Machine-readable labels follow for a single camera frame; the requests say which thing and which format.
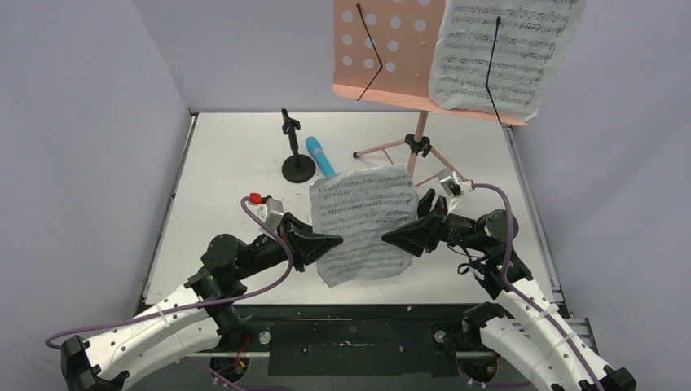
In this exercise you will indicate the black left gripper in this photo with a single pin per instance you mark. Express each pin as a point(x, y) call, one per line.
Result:
point(308, 246)

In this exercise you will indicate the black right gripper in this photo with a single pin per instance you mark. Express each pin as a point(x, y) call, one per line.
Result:
point(432, 225)

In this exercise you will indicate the sheet music page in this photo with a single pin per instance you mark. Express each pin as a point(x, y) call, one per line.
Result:
point(360, 207)
point(500, 57)

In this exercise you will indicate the pink folding music stand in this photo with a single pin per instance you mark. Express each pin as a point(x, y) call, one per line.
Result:
point(383, 53)

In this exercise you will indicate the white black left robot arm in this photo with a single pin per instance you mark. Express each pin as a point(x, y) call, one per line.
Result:
point(196, 316)

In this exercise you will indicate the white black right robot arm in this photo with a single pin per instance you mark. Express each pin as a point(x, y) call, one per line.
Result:
point(519, 323)

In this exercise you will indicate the black microphone desk stand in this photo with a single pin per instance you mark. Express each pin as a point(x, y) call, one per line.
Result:
point(297, 168)

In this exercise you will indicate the blue toy microphone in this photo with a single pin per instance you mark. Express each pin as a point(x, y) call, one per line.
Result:
point(316, 151)

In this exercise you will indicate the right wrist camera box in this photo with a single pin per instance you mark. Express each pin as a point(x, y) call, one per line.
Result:
point(455, 187)

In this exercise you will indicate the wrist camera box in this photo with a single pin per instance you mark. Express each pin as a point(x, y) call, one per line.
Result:
point(269, 210)
point(455, 187)

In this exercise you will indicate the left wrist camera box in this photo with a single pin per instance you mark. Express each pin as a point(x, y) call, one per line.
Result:
point(269, 210)

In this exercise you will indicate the aluminium mounting rail frame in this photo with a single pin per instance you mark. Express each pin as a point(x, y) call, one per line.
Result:
point(372, 342)

